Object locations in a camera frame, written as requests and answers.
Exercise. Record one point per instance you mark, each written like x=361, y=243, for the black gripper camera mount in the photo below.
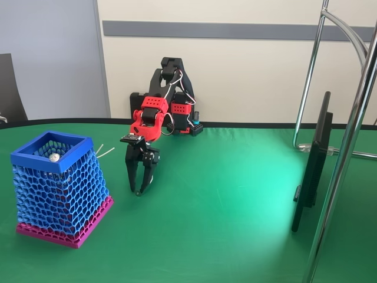
x=132, y=138

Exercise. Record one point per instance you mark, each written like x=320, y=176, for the grey wall rail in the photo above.
x=235, y=31

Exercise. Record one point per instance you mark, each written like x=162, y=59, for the black plastic tool case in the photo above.
x=138, y=103

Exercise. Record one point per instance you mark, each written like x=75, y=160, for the chrome chair armrest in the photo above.
x=3, y=117

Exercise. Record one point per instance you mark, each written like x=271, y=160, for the green cloth with black border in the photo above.
x=206, y=221

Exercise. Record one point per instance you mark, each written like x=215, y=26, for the chrome tube stand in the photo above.
x=338, y=177

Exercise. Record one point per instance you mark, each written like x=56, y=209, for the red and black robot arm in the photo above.
x=153, y=103

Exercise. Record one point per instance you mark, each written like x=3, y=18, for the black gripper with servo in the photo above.
x=141, y=154

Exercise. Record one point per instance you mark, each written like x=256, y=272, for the white cable tie with disc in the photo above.
x=137, y=193

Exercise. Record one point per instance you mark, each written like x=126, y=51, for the blue and magenta lattice basket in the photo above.
x=59, y=200

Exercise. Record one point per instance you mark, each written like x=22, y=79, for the black LED light panel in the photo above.
x=312, y=165

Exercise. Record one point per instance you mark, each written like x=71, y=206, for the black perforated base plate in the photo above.
x=196, y=130

